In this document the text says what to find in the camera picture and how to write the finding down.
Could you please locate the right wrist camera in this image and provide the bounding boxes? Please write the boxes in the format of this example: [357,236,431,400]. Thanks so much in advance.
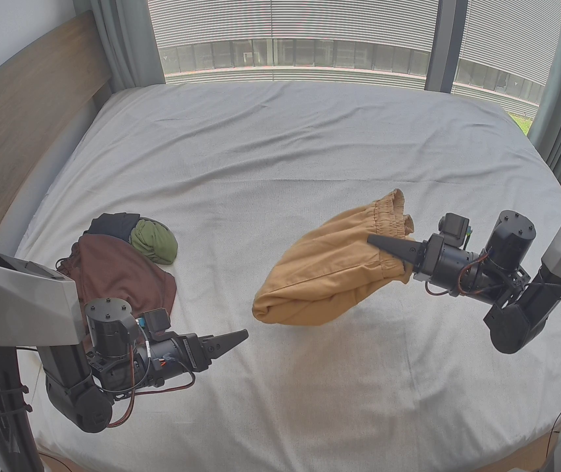
[439,213,472,245]

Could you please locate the window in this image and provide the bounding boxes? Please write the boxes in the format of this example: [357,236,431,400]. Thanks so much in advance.
[143,0,561,134]

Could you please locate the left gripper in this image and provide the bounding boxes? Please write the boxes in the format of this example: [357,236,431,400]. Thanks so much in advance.
[149,329,250,381]

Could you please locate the green garment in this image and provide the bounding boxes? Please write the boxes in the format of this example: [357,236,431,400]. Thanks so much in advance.
[129,218,179,266]

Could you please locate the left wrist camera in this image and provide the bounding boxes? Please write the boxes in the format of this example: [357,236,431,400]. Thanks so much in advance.
[140,309,172,339]

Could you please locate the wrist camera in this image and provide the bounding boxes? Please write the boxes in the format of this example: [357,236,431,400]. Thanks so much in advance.
[439,213,472,245]
[140,309,172,339]

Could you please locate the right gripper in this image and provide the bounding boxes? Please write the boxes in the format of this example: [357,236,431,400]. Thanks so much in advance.
[366,234,480,296]

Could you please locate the bed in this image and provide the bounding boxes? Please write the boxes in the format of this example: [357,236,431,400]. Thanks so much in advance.
[0,10,561,472]

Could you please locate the tan shorts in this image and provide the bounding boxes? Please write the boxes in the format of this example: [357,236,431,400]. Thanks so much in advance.
[252,189,416,326]

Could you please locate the black garment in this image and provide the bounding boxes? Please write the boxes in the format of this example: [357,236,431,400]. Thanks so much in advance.
[89,213,141,244]

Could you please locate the brown shorts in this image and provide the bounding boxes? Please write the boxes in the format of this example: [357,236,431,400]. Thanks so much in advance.
[54,234,178,328]

